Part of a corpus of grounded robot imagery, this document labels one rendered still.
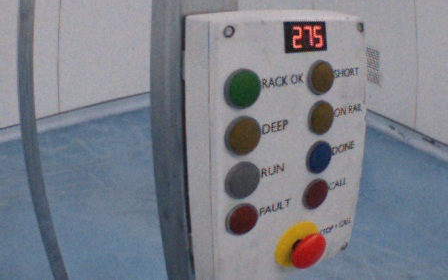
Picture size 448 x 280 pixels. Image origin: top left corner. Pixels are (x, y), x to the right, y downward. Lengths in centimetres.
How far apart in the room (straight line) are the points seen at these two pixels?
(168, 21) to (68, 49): 358
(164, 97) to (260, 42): 11
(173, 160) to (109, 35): 367
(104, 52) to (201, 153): 373
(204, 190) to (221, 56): 11
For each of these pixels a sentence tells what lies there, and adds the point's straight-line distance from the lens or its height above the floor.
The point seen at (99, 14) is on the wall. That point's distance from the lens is 411.
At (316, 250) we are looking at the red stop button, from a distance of 52.
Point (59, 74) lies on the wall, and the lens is 408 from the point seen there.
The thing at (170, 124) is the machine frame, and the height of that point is 111.
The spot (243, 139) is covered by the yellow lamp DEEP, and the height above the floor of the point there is 112.
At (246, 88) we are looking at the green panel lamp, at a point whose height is 116.
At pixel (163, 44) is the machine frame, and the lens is 50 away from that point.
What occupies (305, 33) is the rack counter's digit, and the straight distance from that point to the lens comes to 47.
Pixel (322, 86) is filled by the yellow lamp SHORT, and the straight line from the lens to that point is 48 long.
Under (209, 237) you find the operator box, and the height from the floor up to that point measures 103.
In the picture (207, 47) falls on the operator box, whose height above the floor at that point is 119.
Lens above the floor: 128
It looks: 19 degrees down
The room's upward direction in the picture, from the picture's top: 1 degrees counter-clockwise
